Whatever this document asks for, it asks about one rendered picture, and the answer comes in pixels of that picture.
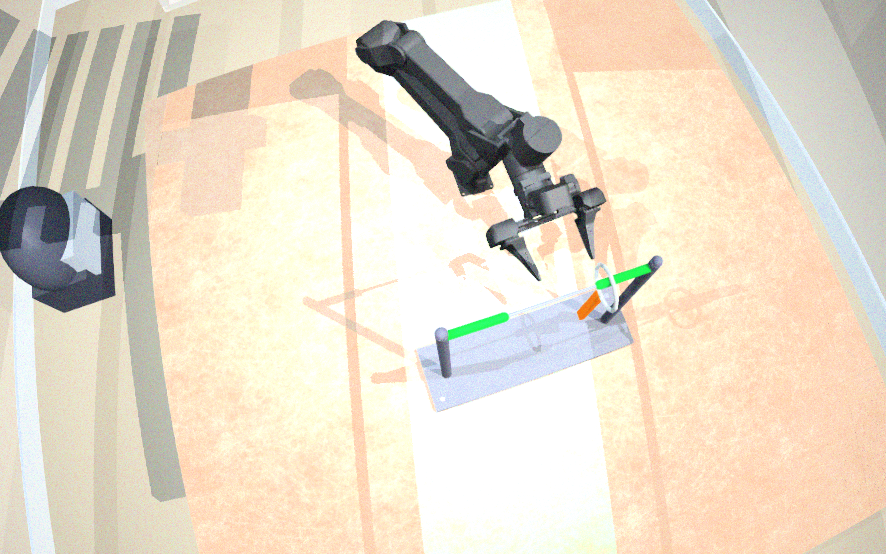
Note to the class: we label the orange handle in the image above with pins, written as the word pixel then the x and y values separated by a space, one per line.
pixel 598 296

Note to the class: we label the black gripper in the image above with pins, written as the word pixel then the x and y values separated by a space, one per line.
pixel 505 233

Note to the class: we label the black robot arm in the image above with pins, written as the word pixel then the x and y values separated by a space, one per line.
pixel 481 130

